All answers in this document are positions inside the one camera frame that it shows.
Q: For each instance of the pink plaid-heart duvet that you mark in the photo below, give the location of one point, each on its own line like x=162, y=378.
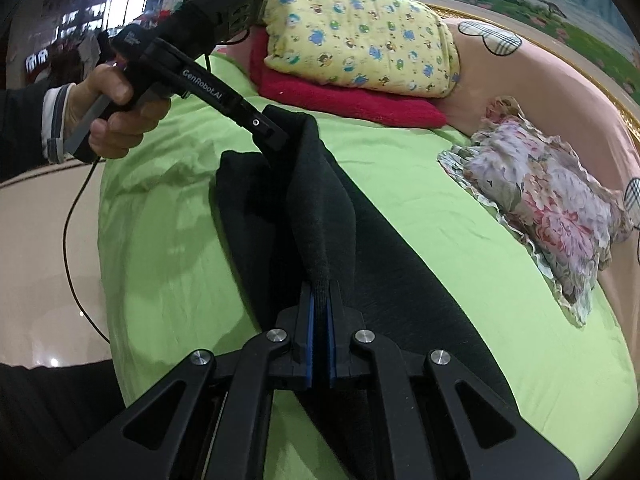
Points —
x=559, y=102

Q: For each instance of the floral ruffled pillow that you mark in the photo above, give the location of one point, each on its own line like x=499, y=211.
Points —
x=536, y=187

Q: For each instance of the red folded blanket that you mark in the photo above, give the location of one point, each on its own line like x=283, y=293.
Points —
x=383, y=108

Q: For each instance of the yellow cartoon print quilt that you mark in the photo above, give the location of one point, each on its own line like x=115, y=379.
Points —
x=395, y=46

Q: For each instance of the gold-framed landscape painting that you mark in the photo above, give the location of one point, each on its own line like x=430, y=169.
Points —
x=525, y=5

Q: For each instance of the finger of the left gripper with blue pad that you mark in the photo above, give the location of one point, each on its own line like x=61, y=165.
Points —
x=195, y=79

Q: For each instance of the black pants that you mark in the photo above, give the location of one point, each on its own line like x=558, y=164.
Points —
x=292, y=217

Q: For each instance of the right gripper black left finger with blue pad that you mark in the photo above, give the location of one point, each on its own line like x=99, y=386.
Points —
x=209, y=416

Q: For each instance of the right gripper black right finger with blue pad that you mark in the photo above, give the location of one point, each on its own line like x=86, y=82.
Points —
x=432, y=417

